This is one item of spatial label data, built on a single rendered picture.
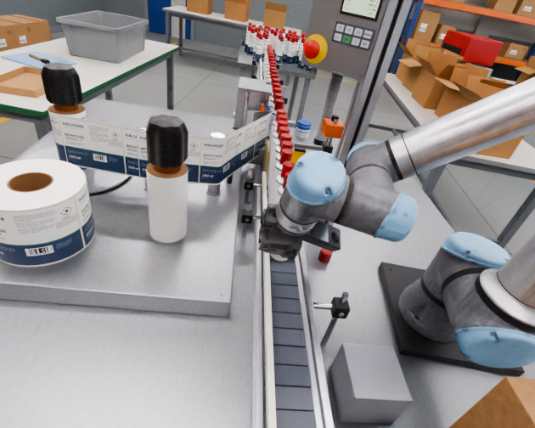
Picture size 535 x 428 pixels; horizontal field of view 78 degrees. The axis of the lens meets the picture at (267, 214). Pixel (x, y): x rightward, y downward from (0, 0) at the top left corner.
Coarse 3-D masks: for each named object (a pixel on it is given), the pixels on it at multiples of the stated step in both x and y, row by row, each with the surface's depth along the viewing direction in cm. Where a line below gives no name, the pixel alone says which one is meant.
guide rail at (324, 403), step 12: (300, 252) 73; (300, 264) 71; (312, 300) 63; (312, 312) 60; (312, 324) 58; (312, 336) 56; (312, 348) 55; (324, 372) 51; (324, 384) 50; (324, 396) 48; (324, 408) 47; (324, 420) 46
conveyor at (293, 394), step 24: (288, 264) 81; (288, 288) 75; (288, 312) 70; (264, 336) 64; (288, 336) 65; (264, 360) 60; (288, 360) 61; (264, 384) 57; (288, 384) 57; (264, 408) 54; (288, 408) 54; (312, 408) 54
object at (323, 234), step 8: (320, 224) 64; (328, 224) 66; (312, 232) 62; (320, 232) 63; (328, 232) 65; (336, 232) 66; (304, 240) 63; (312, 240) 62; (320, 240) 63; (328, 240) 64; (336, 240) 66; (328, 248) 66; (336, 248) 66
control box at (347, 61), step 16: (320, 0) 70; (336, 0) 68; (384, 0) 64; (320, 16) 71; (336, 16) 70; (352, 16) 68; (320, 32) 73; (320, 48) 74; (336, 48) 72; (352, 48) 71; (304, 64) 79; (320, 64) 76; (336, 64) 74; (352, 64) 72; (368, 64) 70
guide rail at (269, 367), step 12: (264, 180) 106; (264, 192) 100; (264, 204) 95; (264, 252) 78; (264, 264) 75; (264, 276) 73; (264, 288) 70; (264, 300) 68; (264, 312) 66; (264, 324) 64
